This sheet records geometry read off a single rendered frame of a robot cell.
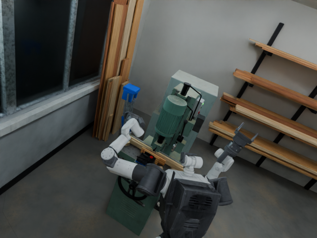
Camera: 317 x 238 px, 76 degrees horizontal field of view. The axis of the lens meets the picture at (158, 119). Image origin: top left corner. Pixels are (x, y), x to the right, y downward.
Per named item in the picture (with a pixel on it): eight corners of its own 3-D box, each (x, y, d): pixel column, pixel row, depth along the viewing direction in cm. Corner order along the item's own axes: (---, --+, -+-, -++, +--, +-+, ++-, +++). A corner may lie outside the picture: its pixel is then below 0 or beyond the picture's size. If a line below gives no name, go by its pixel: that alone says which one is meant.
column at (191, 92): (148, 148, 212) (172, 87, 177) (156, 139, 230) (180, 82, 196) (167, 159, 207) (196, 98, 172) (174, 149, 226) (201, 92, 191)
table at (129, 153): (107, 157, 176) (109, 152, 174) (126, 142, 202) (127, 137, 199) (168, 195, 164) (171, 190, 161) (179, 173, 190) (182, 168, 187)
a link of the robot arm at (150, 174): (132, 186, 113) (154, 194, 108) (128, 181, 106) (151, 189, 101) (140, 167, 119) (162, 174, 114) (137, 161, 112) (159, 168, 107)
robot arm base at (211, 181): (227, 202, 125) (237, 203, 114) (208, 206, 122) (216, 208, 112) (220, 177, 130) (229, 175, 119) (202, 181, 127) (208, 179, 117)
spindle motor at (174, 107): (151, 130, 169) (163, 98, 154) (159, 123, 184) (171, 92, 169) (169, 140, 165) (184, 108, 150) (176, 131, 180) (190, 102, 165)
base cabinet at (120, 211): (104, 213, 223) (119, 168, 188) (131, 181, 272) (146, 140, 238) (138, 236, 213) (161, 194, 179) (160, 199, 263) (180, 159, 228)
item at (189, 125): (179, 133, 189) (185, 120, 182) (182, 129, 197) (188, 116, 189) (187, 137, 187) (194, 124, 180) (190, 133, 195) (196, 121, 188)
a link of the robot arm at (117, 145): (122, 140, 135) (102, 162, 127) (118, 131, 128) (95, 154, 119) (134, 148, 130) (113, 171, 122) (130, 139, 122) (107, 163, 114)
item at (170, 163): (129, 143, 194) (130, 140, 192) (130, 142, 195) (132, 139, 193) (188, 177, 181) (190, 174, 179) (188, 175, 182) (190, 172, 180)
